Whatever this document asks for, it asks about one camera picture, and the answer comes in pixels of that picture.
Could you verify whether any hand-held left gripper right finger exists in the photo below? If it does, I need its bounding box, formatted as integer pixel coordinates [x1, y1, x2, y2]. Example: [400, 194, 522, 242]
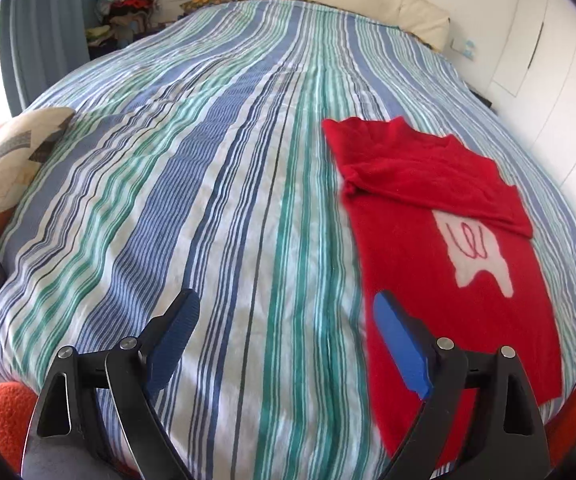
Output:
[372, 290, 552, 480]

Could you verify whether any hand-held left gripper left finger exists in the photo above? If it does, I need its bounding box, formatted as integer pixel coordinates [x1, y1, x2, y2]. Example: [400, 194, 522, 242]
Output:
[20, 287, 202, 480]

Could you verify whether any red sweater with white rabbit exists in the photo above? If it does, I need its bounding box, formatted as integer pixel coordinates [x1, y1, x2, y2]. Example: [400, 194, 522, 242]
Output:
[322, 116, 564, 461]

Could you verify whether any pile of mixed clothes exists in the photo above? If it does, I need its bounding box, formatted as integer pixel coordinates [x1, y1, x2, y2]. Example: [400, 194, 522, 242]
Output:
[85, 0, 166, 58]

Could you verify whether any blue green striped bed blanket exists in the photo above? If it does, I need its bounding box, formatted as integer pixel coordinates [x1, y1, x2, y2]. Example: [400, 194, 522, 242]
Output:
[0, 0, 576, 480]

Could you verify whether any orange fluffy cloth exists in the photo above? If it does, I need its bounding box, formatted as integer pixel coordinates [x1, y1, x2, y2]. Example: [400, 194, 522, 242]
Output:
[0, 355, 576, 476]

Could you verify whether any cream geometric patterned pillow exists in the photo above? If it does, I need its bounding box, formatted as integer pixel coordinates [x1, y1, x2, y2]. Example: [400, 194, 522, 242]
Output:
[0, 106, 76, 241]

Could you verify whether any white wardrobe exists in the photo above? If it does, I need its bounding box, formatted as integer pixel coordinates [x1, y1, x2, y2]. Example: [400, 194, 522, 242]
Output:
[488, 0, 576, 241]

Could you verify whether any blue curtain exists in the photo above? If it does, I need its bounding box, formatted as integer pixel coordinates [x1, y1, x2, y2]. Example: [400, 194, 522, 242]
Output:
[0, 0, 136, 116]

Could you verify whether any white wall socket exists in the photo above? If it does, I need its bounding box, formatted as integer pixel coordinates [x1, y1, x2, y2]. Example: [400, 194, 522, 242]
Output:
[449, 37, 477, 59]

